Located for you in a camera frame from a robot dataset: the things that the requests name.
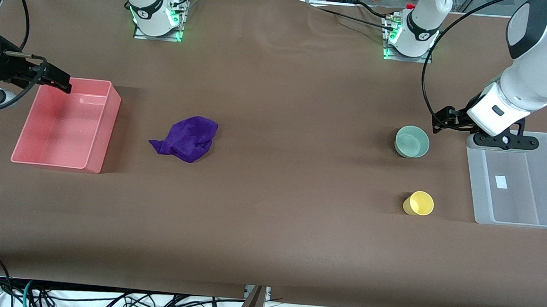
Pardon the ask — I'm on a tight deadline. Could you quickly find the pale green bowl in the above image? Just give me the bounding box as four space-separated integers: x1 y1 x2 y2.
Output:
393 125 431 160

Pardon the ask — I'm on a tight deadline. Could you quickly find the yellow cup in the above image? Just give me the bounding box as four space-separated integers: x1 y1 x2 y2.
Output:
402 190 436 217

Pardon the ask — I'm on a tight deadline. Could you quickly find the purple cloth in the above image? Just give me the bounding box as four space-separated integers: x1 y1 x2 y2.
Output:
147 113 219 165

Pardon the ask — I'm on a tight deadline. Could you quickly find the pink plastic bin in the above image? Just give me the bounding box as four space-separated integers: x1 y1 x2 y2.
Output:
10 75 123 175

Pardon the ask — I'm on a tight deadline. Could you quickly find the clear plastic bin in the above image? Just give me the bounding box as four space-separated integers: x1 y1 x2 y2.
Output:
461 127 547 229

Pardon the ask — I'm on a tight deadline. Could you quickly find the brown table cover sheet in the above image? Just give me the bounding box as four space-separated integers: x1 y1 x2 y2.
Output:
0 0 547 307

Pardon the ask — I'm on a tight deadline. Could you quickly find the black right camera cable loop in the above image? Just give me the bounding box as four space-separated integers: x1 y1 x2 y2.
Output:
0 55 48 114

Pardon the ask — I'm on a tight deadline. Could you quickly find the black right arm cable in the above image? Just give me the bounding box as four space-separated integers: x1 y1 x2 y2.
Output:
13 0 32 52

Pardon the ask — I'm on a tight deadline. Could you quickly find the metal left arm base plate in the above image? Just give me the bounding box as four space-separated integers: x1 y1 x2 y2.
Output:
380 16 437 64

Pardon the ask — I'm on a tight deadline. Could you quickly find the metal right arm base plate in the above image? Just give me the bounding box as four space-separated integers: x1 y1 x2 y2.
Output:
133 0 189 43

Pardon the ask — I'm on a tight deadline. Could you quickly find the short black table cable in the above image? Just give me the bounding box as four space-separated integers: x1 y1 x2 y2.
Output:
355 1 392 21

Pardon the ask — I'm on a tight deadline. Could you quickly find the long black table cable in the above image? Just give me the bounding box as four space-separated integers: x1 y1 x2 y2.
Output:
305 1 399 29

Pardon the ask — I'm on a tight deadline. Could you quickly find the teal floor cable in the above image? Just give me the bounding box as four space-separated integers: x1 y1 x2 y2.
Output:
21 278 36 307

